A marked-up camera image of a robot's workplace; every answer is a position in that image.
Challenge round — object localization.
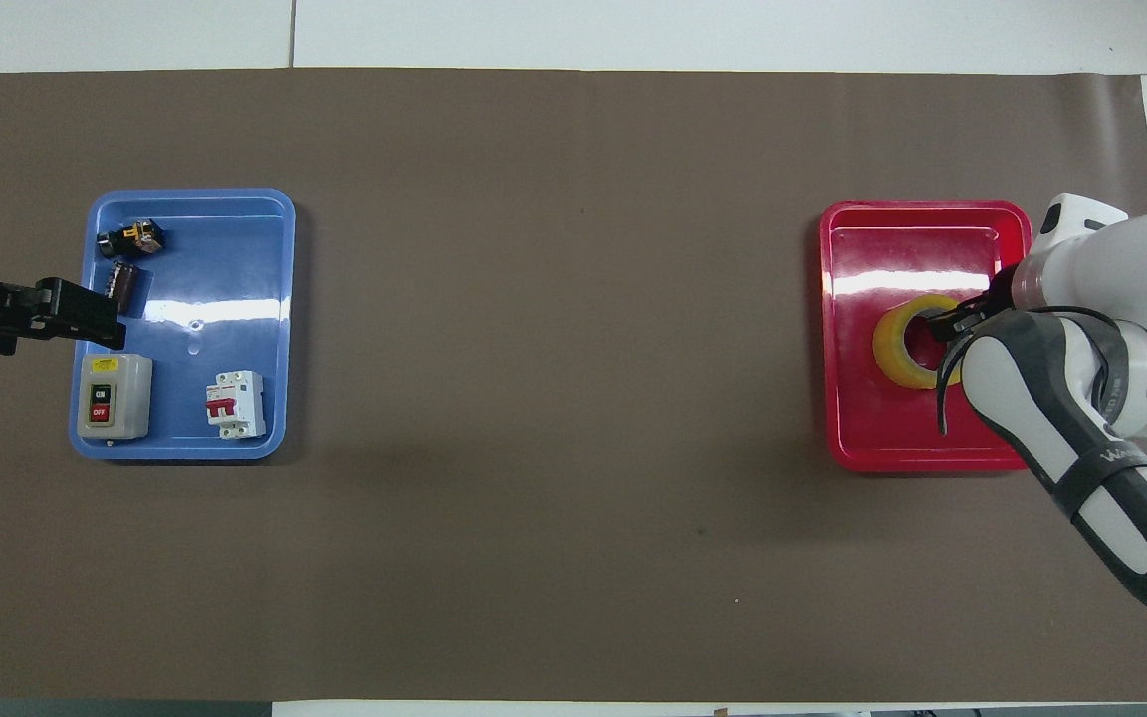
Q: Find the white circuit breaker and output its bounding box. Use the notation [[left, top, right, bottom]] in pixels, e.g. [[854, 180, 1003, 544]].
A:
[[206, 370, 267, 440]]

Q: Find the small black electric component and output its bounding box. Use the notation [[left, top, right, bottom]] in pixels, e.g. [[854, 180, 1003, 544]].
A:
[[96, 221, 166, 258]]

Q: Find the yellow tape roll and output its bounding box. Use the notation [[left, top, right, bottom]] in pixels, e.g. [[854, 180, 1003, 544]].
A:
[[872, 294, 969, 391]]

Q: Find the grey on-off switch box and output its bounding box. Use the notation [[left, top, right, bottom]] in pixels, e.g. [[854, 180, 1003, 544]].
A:
[[76, 353, 153, 442]]

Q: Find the black cable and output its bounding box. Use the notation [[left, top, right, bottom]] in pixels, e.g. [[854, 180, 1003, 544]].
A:
[[935, 305, 1134, 436]]

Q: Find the red plastic tray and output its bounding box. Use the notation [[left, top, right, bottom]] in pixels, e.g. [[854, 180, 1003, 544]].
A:
[[819, 200, 1034, 472]]

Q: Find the blue plastic tray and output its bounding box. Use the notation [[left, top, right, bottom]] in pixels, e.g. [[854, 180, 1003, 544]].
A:
[[69, 188, 296, 461]]

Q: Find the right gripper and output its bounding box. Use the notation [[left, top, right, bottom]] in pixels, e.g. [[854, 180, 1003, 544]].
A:
[[923, 262, 1025, 346]]

